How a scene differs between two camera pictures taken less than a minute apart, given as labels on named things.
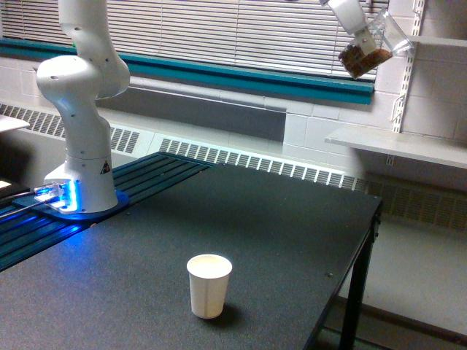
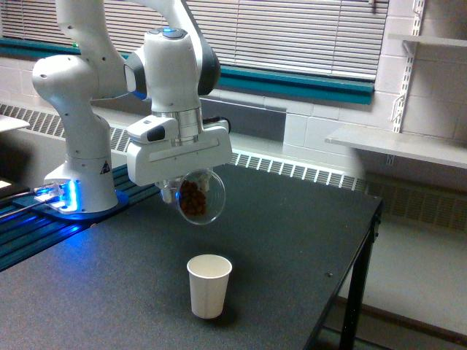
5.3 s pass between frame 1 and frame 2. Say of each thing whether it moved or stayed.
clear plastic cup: moved
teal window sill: stayed
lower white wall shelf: stayed
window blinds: stayed
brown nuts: moved
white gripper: moved
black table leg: stayed
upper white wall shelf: stayed
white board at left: stayed
